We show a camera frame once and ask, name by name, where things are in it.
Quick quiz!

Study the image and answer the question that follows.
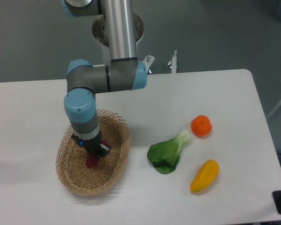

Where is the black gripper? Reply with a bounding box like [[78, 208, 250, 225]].
[[71, 132, 111, 158]]

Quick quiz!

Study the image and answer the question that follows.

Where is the purple sweet potato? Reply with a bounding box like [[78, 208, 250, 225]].
[[85, 152, 99, 168]]

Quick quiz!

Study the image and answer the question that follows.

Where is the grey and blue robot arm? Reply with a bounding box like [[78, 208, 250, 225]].
[[61, 0, 147, 158]]

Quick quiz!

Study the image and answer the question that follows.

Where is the woven wicker basket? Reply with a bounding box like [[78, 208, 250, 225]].
[[55, 110, 130, 196]]

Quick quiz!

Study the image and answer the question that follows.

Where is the green bok choy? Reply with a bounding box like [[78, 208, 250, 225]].
[[147, 129, 191, 174]]

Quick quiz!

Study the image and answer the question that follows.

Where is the orange tangerine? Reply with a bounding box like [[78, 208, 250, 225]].
[[190, 115, 213, 137]]

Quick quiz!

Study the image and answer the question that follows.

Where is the yellow mango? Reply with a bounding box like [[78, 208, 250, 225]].
[[190, 159, 219, 194]]

